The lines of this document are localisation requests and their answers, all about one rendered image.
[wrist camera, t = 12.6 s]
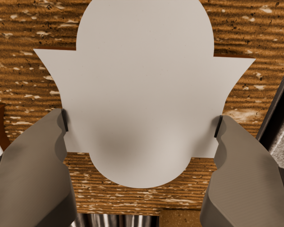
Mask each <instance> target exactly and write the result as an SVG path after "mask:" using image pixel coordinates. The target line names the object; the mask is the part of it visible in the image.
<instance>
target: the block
mask: <svg viewBox="0 0 284 227"><path fill-rule="evenodd" d="M200 213H201V211H200V210H189V209H176V210H168V209H163V210H161V211H160V216H159V226H160V227H202V225H201V223H200Z"/></svg>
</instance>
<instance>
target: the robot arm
mask: <svg viewBox="0 0 284 227"><path fill-rule="evenodd" d="M66 132H68V125H67V120H66V116H65V111H64V109H59V108H56V109H54V110H52V111H51V112H49V113H48V114H47V115H45V116H44V117H43V118H41V119H40V120H39V121H37V122H36V123H34V124H33V125H32V126H30V127H29V128H28V129H27V130H25V131H24V132H23V133H22V134H20V135H19V136H18V137H17V138H16V139H15V140H14V141H13V142H12V143H11V144H10V145H9V146H8V147H7V149H6V150H5V151H4V152H3V153H2V155H1V156H0V227H69V226H70V225H71V224H72V223H73V222H74V220H75V218H76V216H77V206H76V200H75V193H74V189H73V185H72V181H71V177H70V173H69V169H68V167H67V166H66V165H65V164H63V161H64V159H65V158H66V156H67V150H66V146H65V142H64V136H65V134H66ZM214 137H215V138H216V140H217V141H218V147H217V150H216V153H215V156H214V163H215V165H216V167H217V170H216V171H214V172H213V173H212V176H211V178H210V181H209V184H208V187H207V190H206V193H205V195H204V198H203V203H202V208H201V213H200V223H201V225H202V227H284V168H280V166H279V165H278V164H277V162H276V161H275V160H274V158H273V157H272V156H271V155H270V153H269V152H268V151H267V150H266V148H265V147H264V146H263V145H262V144H261V143H260V142H259V141H258V140H257V139H256V138H255V137H253V136H252V135H251V134H250V133H249V132H248V131H246V130H245V129H244V128H243V127H242V126H241V125H239V124H238V123H237V122H236V121H235V120H234V119H233V118H231V117H230V116H228V115H220V117H219V121H218V123H217V127H216V130H215V135H214Z"/></svg>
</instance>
